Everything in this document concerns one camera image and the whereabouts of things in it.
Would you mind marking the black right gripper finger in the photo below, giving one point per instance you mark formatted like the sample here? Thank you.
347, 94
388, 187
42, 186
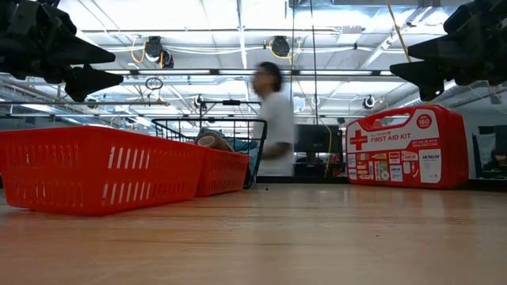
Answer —
431, 77
443, 47

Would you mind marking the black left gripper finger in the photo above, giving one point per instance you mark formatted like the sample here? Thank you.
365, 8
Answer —
83, 53
91, 83

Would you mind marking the tan bandage roll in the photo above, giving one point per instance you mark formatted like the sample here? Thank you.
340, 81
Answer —
214, 141

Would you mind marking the red plastic slotted basket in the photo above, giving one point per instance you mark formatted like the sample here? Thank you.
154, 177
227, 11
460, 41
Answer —
222, 174
79, 170

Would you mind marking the red first aid kit case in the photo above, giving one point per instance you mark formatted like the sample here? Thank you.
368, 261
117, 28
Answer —
396, 138

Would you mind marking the person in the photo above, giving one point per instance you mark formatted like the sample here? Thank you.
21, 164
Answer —
277, 118
498, 158

